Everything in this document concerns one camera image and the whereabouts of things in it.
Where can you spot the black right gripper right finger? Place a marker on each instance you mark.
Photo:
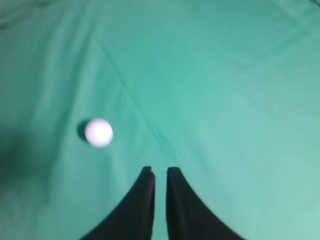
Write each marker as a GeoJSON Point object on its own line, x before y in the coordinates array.
{"type": "Point", "coordinates": [187, 217]}

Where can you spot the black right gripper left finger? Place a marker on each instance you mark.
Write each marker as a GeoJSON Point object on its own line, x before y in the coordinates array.
{"type": "Point", "coordinates": [133, 217]}

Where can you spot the white dimpled golf ball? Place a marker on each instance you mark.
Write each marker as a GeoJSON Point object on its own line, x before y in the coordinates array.
{"type": "Point", "coordinates": [98, 132]}

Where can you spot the green cloth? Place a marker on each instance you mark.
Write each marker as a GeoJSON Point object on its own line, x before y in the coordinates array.
{"type": "Point", "coordinates": [226, 90]}

